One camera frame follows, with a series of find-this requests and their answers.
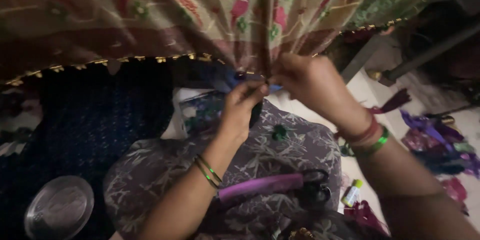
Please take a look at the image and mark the person's right hand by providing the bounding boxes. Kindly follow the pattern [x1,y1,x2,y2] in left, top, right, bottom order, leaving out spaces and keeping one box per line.
[271,53,373,136]

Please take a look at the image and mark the person's left hand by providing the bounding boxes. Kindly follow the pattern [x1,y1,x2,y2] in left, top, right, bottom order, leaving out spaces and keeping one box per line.
[218,79,270,144]

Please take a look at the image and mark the beige floral embroidered saree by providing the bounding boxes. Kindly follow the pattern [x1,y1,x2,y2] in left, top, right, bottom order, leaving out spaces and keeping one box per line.
[0,0,398,87]

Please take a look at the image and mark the green pom-pom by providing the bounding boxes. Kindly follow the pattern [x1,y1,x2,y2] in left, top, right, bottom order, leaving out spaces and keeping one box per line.
[271,124,289,142]

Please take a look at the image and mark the person's grey floral clothing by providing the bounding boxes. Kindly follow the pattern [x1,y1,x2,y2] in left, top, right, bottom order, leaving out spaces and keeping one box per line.
[103,99,391,240]

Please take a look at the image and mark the red thread wristband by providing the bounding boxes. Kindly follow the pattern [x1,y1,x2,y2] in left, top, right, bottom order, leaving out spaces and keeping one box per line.
[334,114,380,144]

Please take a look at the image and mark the floral printed white cloth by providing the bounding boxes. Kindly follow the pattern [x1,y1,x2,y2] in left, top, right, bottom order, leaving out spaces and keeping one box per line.
[161,88,233,140]

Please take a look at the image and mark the maroon tassel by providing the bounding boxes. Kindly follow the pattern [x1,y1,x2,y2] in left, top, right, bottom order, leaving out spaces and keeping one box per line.
[369,88,412,115]

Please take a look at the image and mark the dark metal table leg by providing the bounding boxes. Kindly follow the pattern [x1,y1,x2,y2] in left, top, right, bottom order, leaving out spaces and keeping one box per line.
[339,19,480,87]

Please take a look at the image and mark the green wrist bangle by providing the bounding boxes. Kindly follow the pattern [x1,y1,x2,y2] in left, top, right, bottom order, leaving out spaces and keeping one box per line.
[350,125,391,157]

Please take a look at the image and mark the green thin bangles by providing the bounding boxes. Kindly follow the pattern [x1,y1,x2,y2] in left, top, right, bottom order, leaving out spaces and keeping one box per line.
[193,154,224,190]

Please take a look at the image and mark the small green capped bottle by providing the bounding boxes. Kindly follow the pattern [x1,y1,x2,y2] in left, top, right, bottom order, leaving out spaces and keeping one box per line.
[341,179,364,208]

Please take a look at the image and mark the maroon thread bundle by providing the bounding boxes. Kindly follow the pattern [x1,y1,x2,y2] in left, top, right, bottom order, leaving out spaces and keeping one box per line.
[343,199,391,237]

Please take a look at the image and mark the heap of purple fabric scraps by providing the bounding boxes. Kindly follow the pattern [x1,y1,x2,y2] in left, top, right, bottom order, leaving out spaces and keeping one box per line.
[399,109,480,216]

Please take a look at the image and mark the dark blue sequined fabric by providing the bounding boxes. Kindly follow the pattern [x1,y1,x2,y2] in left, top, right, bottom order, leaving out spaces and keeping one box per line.
[0,58,233,240]

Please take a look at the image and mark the round steel plate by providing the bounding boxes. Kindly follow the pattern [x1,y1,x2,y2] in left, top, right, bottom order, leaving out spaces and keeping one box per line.
[24,175,95,240]

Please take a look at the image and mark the purple handled scissors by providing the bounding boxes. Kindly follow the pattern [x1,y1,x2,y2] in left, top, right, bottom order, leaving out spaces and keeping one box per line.
[217,169,332,208]

